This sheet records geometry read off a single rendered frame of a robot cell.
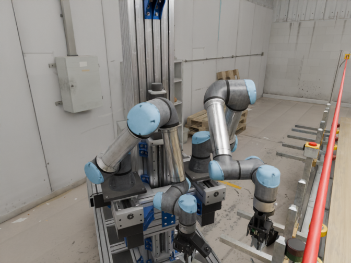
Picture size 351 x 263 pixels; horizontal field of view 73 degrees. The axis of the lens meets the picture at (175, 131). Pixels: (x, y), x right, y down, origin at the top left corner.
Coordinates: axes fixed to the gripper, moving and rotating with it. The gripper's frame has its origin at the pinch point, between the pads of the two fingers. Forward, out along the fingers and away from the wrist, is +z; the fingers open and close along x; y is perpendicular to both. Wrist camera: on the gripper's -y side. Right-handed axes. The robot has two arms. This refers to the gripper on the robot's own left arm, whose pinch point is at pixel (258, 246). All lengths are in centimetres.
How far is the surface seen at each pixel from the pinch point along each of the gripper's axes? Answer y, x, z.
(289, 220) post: -18.9, 7.6, -2.6
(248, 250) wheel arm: -15.2, -6.8, 19.8
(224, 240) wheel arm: -15.2, -19.4, 20.6
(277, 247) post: 6.2, 7.3, -8.9
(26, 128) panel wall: -29, -251, 8
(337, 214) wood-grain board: -59, 27, 12
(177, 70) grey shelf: -247, -205, -36
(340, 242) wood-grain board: -35.7, 28.7, 11.8
